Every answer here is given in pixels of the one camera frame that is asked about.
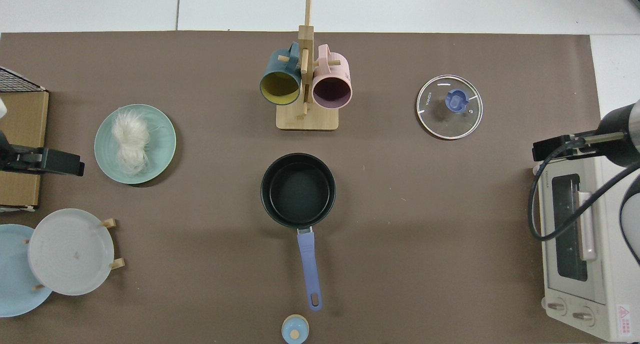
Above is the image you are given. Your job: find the glass lid with blue knob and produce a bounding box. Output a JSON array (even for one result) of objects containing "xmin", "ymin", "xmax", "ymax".
[{"xmin": 416, "ymin": 75, "xmax": 484, "ymax": 140}]

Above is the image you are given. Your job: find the wooden plate rack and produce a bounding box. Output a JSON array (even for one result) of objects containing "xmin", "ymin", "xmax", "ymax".
[{"xmin": 22, "ymin": 218, "xmax": 126, "ymax": 291}]

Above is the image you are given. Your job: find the grey plate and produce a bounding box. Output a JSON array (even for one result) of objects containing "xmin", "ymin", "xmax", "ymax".
[{"xmin": 27, "ymin": 208, "xmax": 115, "ymax": 296}]

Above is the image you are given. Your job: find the pale green plate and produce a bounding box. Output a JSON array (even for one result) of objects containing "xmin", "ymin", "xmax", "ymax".
[{"xmin": 94, "ymin": 104, "xmax": 177, "ymax": 185}]

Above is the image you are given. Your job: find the light blue plate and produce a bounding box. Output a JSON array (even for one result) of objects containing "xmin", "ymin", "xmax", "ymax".
[{"xmin": 0, "ymin": 224, "xmax": 53, "ymax": 318}]

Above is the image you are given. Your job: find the brown table cloth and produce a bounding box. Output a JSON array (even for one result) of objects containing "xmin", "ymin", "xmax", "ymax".
[{"xmin": 0, "ymin": 31, "xmax": 603, "ymax": 344}]

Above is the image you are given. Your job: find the pale toaster oven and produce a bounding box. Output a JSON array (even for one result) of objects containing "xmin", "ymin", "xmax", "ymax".
[{"xmin": 532, "ymin": 154, "xmax": 640, "ymax": 342}]

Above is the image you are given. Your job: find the pink mug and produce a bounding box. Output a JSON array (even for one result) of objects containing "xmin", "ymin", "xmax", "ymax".
[{"xmin": 311, "ymin": 44, "xmax": 353, "ymax": 109}]

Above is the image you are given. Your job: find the dark teal mug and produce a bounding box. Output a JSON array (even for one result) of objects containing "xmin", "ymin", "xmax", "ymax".
[{"xmin": 259, "ymin": 42, "xmax": 302, "ymax": 106}]

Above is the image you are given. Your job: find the wooden cup stand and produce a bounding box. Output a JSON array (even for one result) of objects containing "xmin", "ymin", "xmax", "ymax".
[{"xmin": 276, "ymin": 0, "xmax": 340, "ymax": 131}]

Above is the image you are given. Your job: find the small blue round thing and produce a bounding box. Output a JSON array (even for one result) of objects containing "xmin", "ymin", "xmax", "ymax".
[{"xmin": 281, "ymin": 315, "xmax": 310, "ymax": 344}]

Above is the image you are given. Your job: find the wire basket with wooden floor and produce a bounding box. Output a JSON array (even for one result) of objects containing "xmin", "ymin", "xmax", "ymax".
[{"xmin": 0, "ymin": 66, "xmax": 50, "ymax": 213}]

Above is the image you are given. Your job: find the black pot with blue handle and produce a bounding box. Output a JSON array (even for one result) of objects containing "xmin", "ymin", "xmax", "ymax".
[{"xmin": 260, "ymin": 153, "xmax": 337, "ymax": 312}]

